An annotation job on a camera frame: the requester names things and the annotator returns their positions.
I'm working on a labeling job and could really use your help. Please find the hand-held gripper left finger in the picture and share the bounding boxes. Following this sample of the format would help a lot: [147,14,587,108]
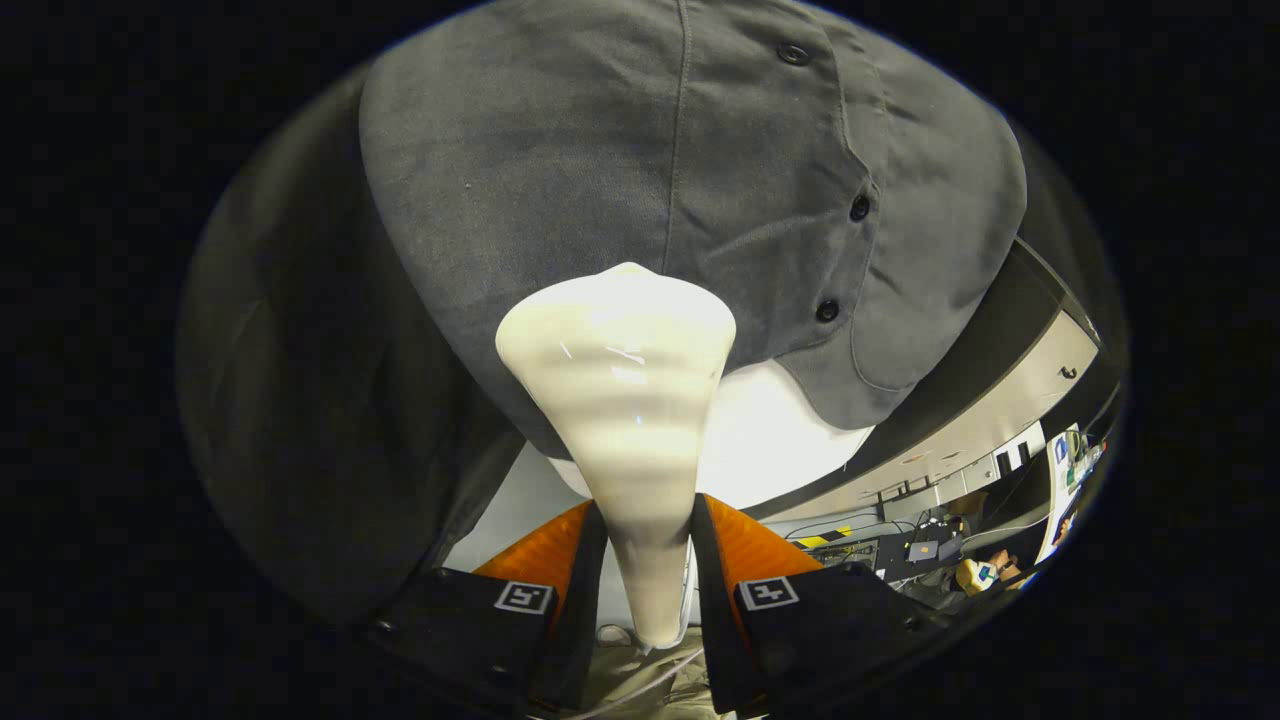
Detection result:
[362,500,609,716]

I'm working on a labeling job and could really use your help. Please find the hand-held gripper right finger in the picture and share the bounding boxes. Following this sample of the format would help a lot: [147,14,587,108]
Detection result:
[690,493,946,716]

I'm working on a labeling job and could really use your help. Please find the grey button shirt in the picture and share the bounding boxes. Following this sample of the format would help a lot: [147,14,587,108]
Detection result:
[178,0,1029,626]

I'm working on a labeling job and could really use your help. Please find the person's beige trousers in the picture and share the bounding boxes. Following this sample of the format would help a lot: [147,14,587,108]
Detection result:
[575,625,723,720]

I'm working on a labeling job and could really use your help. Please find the white mannequin torso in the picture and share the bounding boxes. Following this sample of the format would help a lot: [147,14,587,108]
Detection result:
[545,360,877,512]

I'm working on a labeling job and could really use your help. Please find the black box device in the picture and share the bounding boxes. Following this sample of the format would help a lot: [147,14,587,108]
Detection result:
[868,530,967,582]

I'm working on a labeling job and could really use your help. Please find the grey cabinet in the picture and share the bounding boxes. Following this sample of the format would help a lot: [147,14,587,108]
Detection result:
[750,240,1101,523]

